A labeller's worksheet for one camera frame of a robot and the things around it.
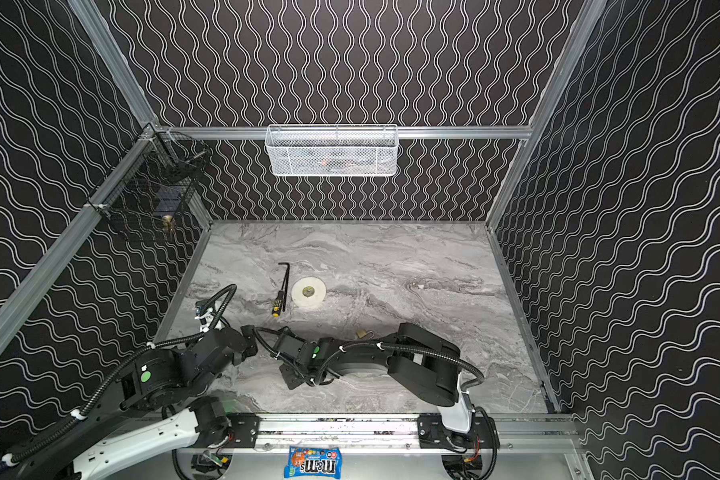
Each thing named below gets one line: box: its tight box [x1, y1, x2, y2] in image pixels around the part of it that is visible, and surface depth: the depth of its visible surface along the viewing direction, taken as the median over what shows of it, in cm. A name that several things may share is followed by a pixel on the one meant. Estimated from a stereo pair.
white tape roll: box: [291, 277, 327, 307], surface depth 102 cm
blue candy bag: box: [284, 446, 343, 479], surface depth 71 cm
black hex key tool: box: [271, 262, 290, 318], surface depth 99 cm
